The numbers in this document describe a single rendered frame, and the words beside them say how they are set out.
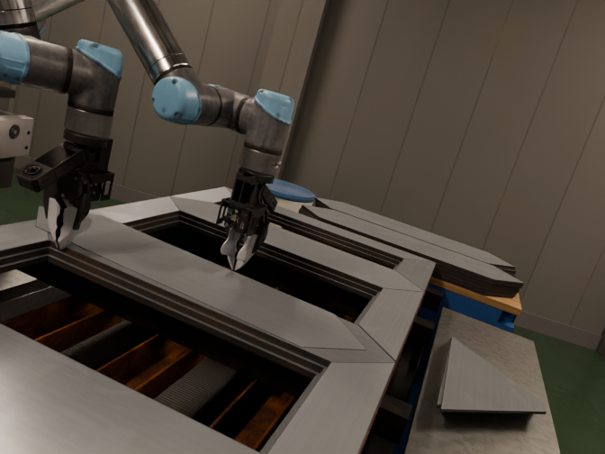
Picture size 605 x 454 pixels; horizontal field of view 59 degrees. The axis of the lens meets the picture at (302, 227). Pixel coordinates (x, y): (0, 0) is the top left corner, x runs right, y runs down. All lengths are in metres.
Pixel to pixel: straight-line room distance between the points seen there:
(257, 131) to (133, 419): 0.57
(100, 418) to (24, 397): 0.08
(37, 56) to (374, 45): 3.24
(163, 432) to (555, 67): 3.81
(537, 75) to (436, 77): 0.67
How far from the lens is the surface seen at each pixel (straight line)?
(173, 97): 0.93
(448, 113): 4.00
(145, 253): 1.08
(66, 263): 1.04
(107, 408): 0.65
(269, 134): 1.00
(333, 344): 0.91
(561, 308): 4.45
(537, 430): 1.17
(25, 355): 0.73
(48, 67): 0.95
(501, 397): 1.12
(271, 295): 1.03
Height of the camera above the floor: 1.23
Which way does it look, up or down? 14 degrees down
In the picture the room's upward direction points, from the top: 16 degrees clockwise
